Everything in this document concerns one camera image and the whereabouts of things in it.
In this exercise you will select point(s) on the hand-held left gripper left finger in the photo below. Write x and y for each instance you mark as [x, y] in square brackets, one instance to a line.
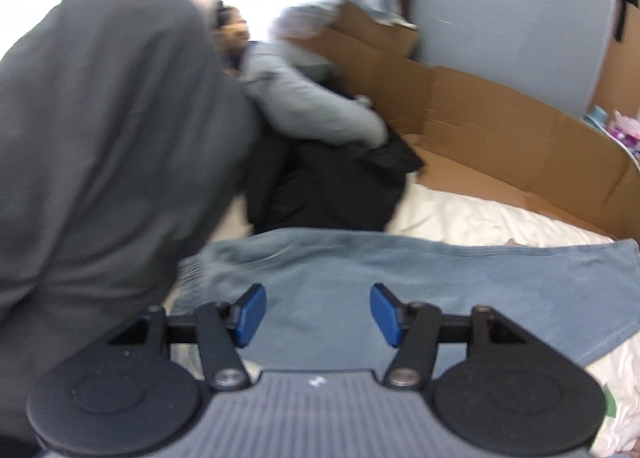
[250, 315]

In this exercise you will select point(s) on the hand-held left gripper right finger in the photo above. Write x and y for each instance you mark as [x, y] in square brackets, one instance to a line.
[387, 315]

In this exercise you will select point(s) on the blue denim pants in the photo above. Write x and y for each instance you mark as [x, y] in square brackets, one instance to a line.
[400, 263]

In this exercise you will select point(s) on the black clothes pile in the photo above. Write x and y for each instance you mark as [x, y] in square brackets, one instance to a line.
[325, 188]

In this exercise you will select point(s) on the bear print bed sheet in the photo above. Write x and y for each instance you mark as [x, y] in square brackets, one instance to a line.
[475, 218]

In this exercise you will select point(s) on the dark grey pillow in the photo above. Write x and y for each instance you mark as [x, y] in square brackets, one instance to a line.
[110, 163]

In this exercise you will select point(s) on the cardboard sheet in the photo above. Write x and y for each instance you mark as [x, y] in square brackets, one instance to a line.
[500, 138]

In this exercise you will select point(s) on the grey neck pillow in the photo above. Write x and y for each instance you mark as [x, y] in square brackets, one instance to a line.
[310, 103]

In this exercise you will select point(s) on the brown plush dog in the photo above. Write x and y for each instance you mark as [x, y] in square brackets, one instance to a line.
[232, 33]

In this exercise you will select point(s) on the teal cup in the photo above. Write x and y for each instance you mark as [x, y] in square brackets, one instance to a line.
[597, 114]

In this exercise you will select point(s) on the pink plush toy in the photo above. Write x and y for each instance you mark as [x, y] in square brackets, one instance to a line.
[625, 123]

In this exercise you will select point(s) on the tall cardboard box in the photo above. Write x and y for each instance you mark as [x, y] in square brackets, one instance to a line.
[625, 68]

